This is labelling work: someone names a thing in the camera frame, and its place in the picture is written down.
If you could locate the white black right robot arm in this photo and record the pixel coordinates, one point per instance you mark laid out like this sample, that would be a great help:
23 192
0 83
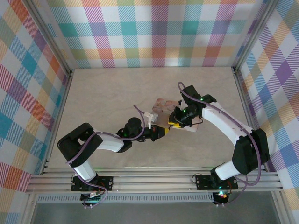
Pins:
219 119

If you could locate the aluminium side rail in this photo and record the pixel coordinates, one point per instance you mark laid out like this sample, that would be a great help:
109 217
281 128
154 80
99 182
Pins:
244 100
57 121

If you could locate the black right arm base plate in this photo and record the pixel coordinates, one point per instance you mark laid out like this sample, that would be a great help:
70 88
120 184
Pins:
203 182

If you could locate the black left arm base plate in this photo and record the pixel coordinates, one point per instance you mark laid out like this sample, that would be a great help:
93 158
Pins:
107 183

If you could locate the pink patterned box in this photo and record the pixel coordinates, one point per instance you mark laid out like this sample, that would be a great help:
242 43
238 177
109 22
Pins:
163 105

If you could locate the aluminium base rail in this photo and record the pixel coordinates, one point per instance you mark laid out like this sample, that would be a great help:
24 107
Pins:
151 179

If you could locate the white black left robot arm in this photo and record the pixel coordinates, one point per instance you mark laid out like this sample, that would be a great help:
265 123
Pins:
109 144

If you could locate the aluminium frame post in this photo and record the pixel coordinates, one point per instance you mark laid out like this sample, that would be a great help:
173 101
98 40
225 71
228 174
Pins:
50 38
255 35

